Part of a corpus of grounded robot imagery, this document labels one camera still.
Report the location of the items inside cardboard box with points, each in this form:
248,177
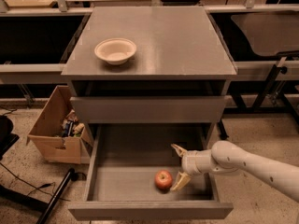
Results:
71,127

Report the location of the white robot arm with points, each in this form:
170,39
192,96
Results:
225,158

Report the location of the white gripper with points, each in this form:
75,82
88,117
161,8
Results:
189,163

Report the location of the red apple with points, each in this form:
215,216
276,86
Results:
163,180

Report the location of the grey top drawer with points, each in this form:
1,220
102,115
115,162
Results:
149,109

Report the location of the white paper bowl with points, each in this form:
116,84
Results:
115,51

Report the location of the cardboard box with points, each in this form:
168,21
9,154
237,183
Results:
47,133

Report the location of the grey drawer cabinet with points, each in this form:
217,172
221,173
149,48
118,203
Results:
150,87

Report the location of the open grey middle drawer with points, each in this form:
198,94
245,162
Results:
120,181

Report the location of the black pole on floor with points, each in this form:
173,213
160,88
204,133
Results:
70,175

